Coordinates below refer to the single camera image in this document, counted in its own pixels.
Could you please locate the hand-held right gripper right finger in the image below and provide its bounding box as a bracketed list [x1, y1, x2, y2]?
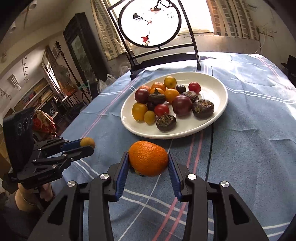
[168, 152, 270, 241]

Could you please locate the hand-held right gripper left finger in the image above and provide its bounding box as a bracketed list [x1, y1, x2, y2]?
[28, 151, 130, 241]

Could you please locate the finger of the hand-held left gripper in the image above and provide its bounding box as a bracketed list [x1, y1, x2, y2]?
[32, 146, 95, 171]
[34, 137, 82, 158]

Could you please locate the small yellow fruit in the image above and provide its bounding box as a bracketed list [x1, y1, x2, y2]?
[80, 137, 96, 149]

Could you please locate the large orange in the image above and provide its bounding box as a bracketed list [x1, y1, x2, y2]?
[129, 140, 169, 177]

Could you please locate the small yellow-green tomato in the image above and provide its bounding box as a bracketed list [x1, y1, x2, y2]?
[144, 110, 156, 124]

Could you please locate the large dark water chestnut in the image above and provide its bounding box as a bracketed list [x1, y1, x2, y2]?
[192, 99, 215, 120]

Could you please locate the smooth orange tomato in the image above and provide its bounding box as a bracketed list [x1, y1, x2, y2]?
[164, 88, 180, 104]

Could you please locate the dark red tomato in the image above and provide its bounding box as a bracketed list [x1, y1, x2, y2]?
[134, 88, 150, 104]

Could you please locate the white oval plate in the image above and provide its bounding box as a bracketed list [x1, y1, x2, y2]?
[120, 71, 228, 140]

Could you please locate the person's left forearm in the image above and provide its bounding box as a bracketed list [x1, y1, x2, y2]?
[14, 183, 44, 212]

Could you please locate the person's left hand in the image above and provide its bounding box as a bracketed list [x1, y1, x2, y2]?
[39, 182, 54, 201]

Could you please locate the red patterned cloth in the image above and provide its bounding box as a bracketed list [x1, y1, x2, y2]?
[32, 110, 56, 133]

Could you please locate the bookshelf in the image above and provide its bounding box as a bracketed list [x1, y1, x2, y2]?
[9, 77, 58, 116]

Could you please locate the large dark purple tomato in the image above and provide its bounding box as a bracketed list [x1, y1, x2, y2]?
[172, 95, 193, 116]

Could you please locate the standing fan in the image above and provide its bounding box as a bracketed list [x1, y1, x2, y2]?
[55, 65, 71, 86]

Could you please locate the white plastic bag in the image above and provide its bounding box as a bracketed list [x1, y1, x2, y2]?
[97, 74, 117, 93]

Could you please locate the black coat stand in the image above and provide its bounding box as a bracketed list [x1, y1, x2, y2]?
[54, 41, 86, 103]

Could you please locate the small tangerine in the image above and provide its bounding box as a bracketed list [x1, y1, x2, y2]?
[151, 82, 167, 93]

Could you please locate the blue striped tablecloth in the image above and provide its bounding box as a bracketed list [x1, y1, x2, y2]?
[52, 51, 296, 241]

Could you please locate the yellow tomato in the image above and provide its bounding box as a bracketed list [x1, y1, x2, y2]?
[164, 76, 177, 89]

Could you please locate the dark wooden cabinet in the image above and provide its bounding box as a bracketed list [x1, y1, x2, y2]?
[63, 13, 111, 93]

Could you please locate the patterned curtain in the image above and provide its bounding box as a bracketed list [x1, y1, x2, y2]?
[91, 0, 126, 61]
[207, 0, 258, 40]

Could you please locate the black chair round painted back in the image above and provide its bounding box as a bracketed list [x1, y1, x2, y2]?
[107, 0, 201, 80]

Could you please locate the black hat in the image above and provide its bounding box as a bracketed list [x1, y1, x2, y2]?
[281, 55, 293, 70]

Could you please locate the wall socket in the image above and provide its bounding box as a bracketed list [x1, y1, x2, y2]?
[258, 26, 277, 36]

